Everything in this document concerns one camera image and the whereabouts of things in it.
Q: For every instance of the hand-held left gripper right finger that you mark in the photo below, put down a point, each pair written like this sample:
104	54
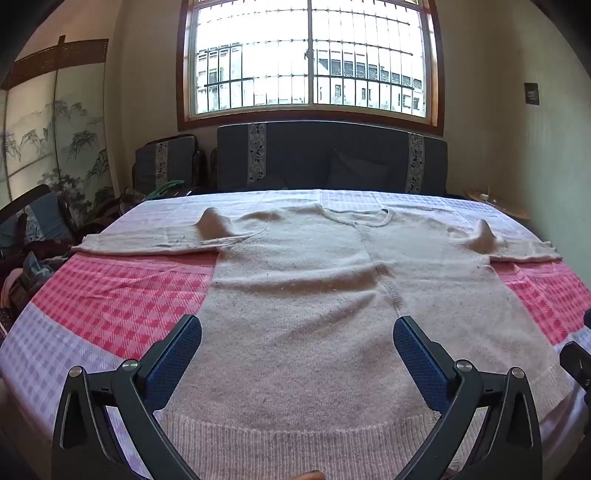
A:
418	357

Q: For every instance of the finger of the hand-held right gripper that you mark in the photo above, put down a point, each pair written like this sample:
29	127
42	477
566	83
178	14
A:
576	362

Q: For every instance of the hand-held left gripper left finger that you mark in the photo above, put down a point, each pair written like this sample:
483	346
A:
178	357

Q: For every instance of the beige knitted sweater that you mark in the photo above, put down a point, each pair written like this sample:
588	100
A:
304	295

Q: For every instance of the pile of clothes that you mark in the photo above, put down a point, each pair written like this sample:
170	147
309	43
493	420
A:
27	281

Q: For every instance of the pink and white checked blanket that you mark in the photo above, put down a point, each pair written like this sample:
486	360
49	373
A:
106	300

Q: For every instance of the round wooden side table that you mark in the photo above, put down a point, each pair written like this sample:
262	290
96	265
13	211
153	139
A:
505	206

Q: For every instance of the green cloth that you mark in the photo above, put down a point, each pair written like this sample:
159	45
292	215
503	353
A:
167	187

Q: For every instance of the small white item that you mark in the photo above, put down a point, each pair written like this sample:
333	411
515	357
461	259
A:
485	196

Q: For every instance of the dark cushioned armchair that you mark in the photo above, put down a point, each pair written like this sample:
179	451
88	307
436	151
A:
173	161

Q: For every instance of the dark wooden chair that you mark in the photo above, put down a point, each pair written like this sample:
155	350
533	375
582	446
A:
32	217

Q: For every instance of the dark cushioned sofa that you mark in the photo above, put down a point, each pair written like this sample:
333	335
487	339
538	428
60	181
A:
300	157

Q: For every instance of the painted folding screen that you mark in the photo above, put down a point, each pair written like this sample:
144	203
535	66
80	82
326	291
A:
41	129

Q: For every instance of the wooden framed barred window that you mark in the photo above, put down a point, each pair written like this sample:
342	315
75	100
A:
309	60

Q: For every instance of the dark wall plaque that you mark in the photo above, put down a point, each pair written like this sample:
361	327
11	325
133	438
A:
532	93

